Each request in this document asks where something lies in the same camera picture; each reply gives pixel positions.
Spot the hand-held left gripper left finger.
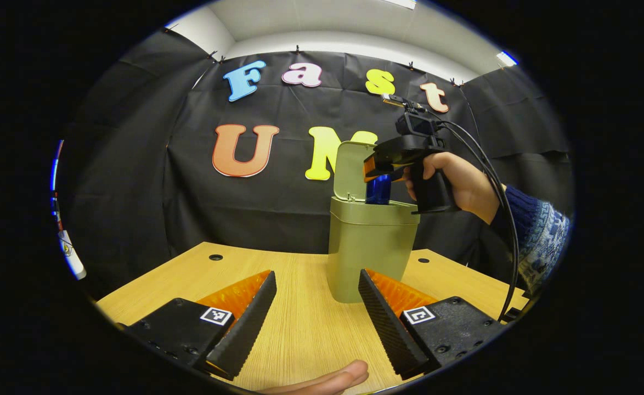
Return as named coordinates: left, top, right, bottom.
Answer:
left=116, top=269, right=278, bottom=381

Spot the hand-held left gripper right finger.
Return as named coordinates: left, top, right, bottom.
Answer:
left=358, top=268, right=508, bottom=380

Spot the blue pop can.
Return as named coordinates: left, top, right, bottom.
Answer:
left=365, top=174, right=393, bottom=206

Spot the green desktop garbage bin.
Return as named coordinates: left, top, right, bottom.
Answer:
left=327, top=141, right=421, bottom=304

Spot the wooden desktop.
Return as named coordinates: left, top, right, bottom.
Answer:
left=96, top=242, right=531, bottom=394

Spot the black backdrop cloth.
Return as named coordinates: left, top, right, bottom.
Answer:
left=53, top=27, right=575, bottom=300

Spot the white side table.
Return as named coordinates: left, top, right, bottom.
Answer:
left=58, top=230, right=88, bottom=280

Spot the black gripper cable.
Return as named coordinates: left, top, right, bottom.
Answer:
left=437, top=129, right=520, bottom=323
left=434, top=120, right=520, bottom=323

